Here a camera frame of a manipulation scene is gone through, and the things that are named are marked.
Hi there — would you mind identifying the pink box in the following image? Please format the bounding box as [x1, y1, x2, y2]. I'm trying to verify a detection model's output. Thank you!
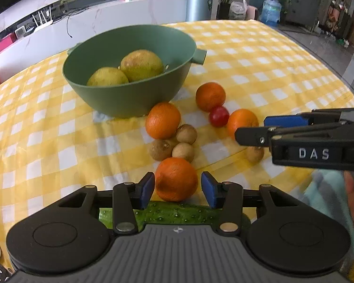
[0, 32, 17, 55]

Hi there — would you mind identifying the grey cabinet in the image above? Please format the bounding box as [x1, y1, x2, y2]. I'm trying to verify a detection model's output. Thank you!
[285, 0, 325, 30]

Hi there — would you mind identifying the teal striped cloth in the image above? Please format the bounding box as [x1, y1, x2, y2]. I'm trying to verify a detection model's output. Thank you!
[301, 169, 354, 261]

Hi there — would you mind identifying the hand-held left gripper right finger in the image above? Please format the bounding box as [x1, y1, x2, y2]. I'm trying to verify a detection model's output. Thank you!
[201, 171, 299, 233]

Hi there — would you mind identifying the orange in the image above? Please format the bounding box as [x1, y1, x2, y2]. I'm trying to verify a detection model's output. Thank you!
[155, 157, 198, 202]
[195, 82, 226, 113]
[227, 109, 259, 140]
[145, 102, 181, 140]

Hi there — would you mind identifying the pink small appliance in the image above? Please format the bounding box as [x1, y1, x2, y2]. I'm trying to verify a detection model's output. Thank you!
[245, 6, 259, 21]

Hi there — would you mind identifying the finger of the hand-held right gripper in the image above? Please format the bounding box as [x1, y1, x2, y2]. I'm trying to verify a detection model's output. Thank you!
[263, 108, 354, 127]
[234, 122, 343, 148]

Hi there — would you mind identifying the white router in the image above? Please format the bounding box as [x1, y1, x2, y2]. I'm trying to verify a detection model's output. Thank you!
[32, 6, 54, 32]

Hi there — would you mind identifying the green cucumber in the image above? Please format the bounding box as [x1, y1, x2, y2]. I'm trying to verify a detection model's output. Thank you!
[99, 201, 251, 233]

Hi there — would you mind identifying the yellow-green pear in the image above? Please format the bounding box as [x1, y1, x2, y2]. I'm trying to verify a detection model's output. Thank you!
[120, 50, 164, 82]
[86, 67, 130, 87]

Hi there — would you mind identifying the grey trash can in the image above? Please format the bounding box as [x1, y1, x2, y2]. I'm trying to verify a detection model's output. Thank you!
[185, 0, 214, 22]

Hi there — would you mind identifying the red cherry tomato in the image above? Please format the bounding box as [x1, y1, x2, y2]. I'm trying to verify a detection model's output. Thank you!
[209, 106, 230, 127]

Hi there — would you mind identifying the green plastic bowl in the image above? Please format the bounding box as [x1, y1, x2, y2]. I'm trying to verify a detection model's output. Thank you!
[63, 24, 207, 118]

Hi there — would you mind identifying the yellow checked tablecloth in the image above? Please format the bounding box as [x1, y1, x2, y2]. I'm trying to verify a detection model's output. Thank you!
[0, 20, 354, 283]

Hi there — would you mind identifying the brown longan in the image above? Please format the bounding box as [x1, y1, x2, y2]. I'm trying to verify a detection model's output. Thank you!
[172, 142, 195, 163]
[176, 124, 198, 144]
[149, 139, 177, 162]
[246, 146, 265, 162]

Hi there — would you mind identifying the white plastic bag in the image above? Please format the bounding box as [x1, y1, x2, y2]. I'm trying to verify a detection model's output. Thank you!
[229, 0, 248, 21]

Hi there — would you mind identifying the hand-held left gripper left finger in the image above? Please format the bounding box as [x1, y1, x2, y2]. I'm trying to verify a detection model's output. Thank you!
[57, 172, 156, 234]

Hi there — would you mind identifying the blue water bottle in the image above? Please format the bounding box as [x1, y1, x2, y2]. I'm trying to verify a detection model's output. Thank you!
[260, 0, 282, 27]

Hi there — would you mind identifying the white marble tv console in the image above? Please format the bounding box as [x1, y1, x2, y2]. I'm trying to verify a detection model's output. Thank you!
[0, 0, 189, 83]

